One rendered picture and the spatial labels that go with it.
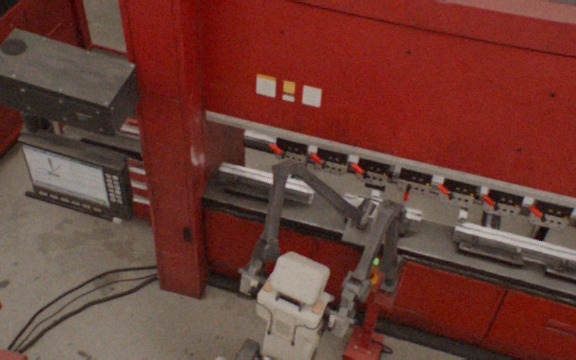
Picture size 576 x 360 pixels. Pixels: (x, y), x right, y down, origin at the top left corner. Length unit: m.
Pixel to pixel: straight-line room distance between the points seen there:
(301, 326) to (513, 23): 1.45
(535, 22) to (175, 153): 1.68
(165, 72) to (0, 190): 2.28
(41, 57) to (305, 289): 1.37
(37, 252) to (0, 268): 0.20
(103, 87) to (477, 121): 1.52
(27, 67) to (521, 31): 1.84
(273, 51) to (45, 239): 2.30
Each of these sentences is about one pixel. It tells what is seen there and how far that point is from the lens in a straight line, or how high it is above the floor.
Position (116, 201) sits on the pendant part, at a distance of 3.66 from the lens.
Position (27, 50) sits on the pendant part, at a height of 1.95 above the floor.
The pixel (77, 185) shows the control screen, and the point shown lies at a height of 1.40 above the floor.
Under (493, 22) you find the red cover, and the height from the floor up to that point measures 2.25.
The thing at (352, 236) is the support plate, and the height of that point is 1.00.
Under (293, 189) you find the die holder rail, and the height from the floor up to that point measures 0.97.
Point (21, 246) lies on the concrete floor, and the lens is 5.31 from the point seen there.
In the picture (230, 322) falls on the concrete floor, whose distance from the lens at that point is 4.87.
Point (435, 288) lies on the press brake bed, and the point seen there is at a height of 0.61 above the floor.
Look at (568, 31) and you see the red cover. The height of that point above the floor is 2.26.
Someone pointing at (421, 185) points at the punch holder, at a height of 1.25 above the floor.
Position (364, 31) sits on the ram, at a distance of 3.35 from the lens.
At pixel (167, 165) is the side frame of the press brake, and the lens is 4.00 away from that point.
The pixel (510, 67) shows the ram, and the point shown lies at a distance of 3.37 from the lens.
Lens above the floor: 4.26
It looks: 51 degrees down
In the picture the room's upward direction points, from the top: 4 degrees clockwise
